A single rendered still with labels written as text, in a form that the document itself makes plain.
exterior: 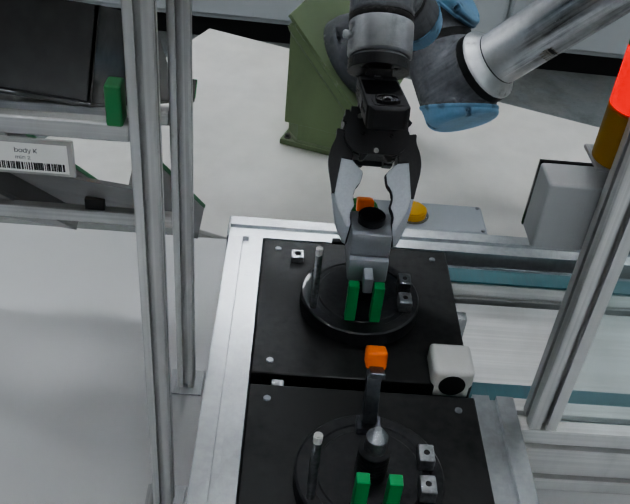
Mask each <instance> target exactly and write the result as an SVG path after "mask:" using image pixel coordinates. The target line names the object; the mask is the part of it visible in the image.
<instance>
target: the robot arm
mask: <svg viewBox="0 0 630 504"><path fill-rule="evenodd" d="M628 13H630V0H535V1H534V2H532V3H531V4H529V5H528V6H526V7H525V8H523V9H522V10H520V11H519V12H517V13H516V14H514V15H513V16H511V17H510V18H508V19H507V20H505V21H504V22H502V23H501V24H499V25H498V26H496V27H495V28H493V29H492V30H490V31H489V32H487V33H486V34H484V33H481V32H477V31H472V32H471V28H475V27H476V25H477V24H478V23H479V22H480V18H479V17H480V15H479V12H478V9H477V7H476V5H475V3H474V1H473V0H350V8H349V13H346V14H342V15H339V16H337V17H335V18H334V19H332V20H331V21H329V22H328V23H327V24H326V25H325V28H324V44H325V48H326V52H327V55H328V57H329V60H330V62H331V64H332V66H333V68H334V69H335V71H336V73H337V74H338V76H339V77H340V79H341V80H342V81H343V82H344V84H345V85H346V86H347V87H348V88H349V89H350V90H351V91H353V92H354V93H355V94H356V98H357V101H358V104H357V106H351V110H347V109H346V110H345V113H344V116H343V119H342V122H341V129H340V128H338V129H337V131H336V139H335V141H334V143H333V145H332V147H331V150H330V153H329V157H328V172H329V178H330V184H331V200H332V208H333V215H334V222H335V226H336V230H337V232H338V235H339V237H340V239H341V242H342V243H344V244H346V242H347V239H348V235H349V232H350V228H351V215H350V213H351V211H352V209H353V207H354V198H353V194H354V191H355V189H356V188H357V187H358V186H359V184H360V182H361V179H362V175H363V172H362V170H361V169H360V168H361V167H362V166H374V167H381V168H385V169H390V168H391V167H392V164H393V162H394V165H393V168H392V169H391V170H390V171H388V172H387V173H386V175H385V176H384V181H385V187H386V189H387V191H388V192H389V194H390V199H391V201H390V205H389V213H390V215H391V231H392V242H391V247H395V246H396V245H397V243H398V242H399V240H400V238H401V236H402V235H403V232H404V230H405V228H406V225H407V222H408V218H409V215H410V211H411V207H412V204H413V200H414V197H415V193H416V189H417V185H418V181H419V177H420V173H421V156H420V152H419V149H418V146H417V142H416V139H417V135H416V134H413V135H410V134H409V131H408V127H410V126H411V124H412V122H411V121H410V120H409V118H410V110H411V107H410V105H409V103H408V101H407V99H406V97H405V94H404V92H403V90H402V88H401V86H400V84H399V82H398V80H400V79H403V78H405V77H407V76H408V75H409V74H410V77H411V80H412V83H413V86H414V89H415V92H416V96H417V99H418V102H419V105H420V107H419V109H420V111H422V113H423V116H424V119H425V121H426V124H427V126H428V127H429V128H430V129H432V130H434V131H437V132H455V131H461V130H466V129H470V128H474V127H477V126H480V125H483V124H486V123H488V122H490V121H492V120H494V119H495V118H496V117H497V116H498V114H499V106H498V105H497V102H499V101H500V100H502V99H504V98H505V97H507V96H508V95H509V94H510V93H511V90H512V86H513V81H515V80H517V79H519V78H520V77H522V76H524V75H525V74H527V73H529V72H530V71H532V70H534V69H535V68H537V67H539V66H540V65H542V64H544V63H546V62H547V61H549V60H551V59H552V58H554V57H556V56H557V55H559V54H561V53H562V52H564V51H566V50H567V49H569V48H571V47H573V46H574V45H576V44H578V43H579V42H581V41H583V40H584V39H586V38H588V37H589V36H591V35H593V34H594V33H596V32H598V31H600V30H601V29H603V28H605V27H606V26H608V25H610V24H611V23H613V22H615V21H616V20H618V19H620V18H621V17H623V16H625V15H627V14H628Z"/></svg>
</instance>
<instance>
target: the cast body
mask: <svg viewBox="0 0 630 504"><path fill-rule="evenodd" d="M350 215H351V228H350V232H349V235H348V239H347V242H346V244H345V254H346V276H347V279H348V280H359V281H362V292H363V293H372V287H373V281H375V282H385V281H386V276H387V271H388V265H389V258H388V256H389V253H390V248H391V242H392V231H391V223H390V216H389V214H388V213H384V212H383V211H382V210H381V209H379V208H376V207H365V208H363V209H361V210H360V211H352V212H351V213H350Z"/></svg>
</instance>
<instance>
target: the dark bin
mask: <svg viewBox="0 0 630 504"><path fill-rule="evenodd" d="M158 51H159V78H160V104H167V103H169V92H168V64H167V60H166V57H165V54H164V50H163V47H162V44H161V40H160V37H159V34H158ZM110 76H111V77H122V78H124V81H125V95H126V106H127V91H126V75H125V60H124V45H123V29H122V14H121V11H120V10H117V9H113V8H109V7H105V6H101V5H96V4H89V3H83V2H76V1H70V0H0V93H5V94H11V95H17V96H23V97H29V98H35V99H40V100H46V101H52V102H58V103H64V104H70V105H76V106H82V107H88V108H95V107H105V99H104V84H105V82H106V80H107V78H108V77H110Z"/></svg>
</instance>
